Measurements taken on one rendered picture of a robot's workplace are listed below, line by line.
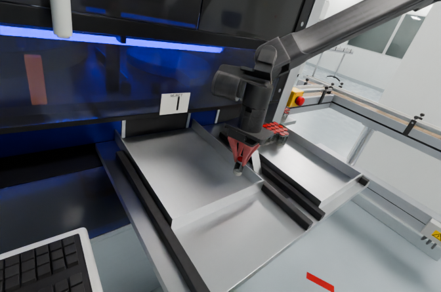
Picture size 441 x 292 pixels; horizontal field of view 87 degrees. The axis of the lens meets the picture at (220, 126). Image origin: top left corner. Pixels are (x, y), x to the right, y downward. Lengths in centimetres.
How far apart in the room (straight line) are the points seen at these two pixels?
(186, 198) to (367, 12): 54
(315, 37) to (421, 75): 169
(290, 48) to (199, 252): 43
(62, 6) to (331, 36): 47
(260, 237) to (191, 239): 14
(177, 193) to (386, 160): 196
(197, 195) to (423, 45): 194
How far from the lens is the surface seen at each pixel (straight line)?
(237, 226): 54
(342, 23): 56
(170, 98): 63
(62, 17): 44
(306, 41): 53
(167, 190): 57
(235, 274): 48
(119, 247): 94
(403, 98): 221
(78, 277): 52
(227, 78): 51
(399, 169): 230
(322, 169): 84
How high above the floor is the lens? 127
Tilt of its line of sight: 27 degrees down
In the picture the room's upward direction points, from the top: 14 degrees clockwise
